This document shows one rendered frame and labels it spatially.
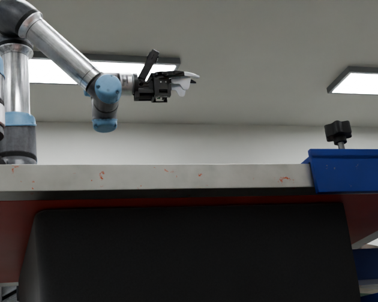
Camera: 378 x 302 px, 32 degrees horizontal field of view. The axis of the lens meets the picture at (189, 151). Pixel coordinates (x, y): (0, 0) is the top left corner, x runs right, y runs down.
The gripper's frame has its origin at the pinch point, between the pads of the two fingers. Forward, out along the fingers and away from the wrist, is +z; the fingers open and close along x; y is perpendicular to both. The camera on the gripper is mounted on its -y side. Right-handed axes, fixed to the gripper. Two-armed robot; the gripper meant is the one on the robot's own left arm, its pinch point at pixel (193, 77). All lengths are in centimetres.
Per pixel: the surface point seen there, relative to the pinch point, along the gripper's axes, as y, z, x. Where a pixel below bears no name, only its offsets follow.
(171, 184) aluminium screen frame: 58, -32, 108
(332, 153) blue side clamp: 53, -7, 107
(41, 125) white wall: -85, -46, -325
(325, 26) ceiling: -109, 143, -185
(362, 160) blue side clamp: 55, -2, 106
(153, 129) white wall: -82, 47, -333
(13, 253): 62, -55, 79
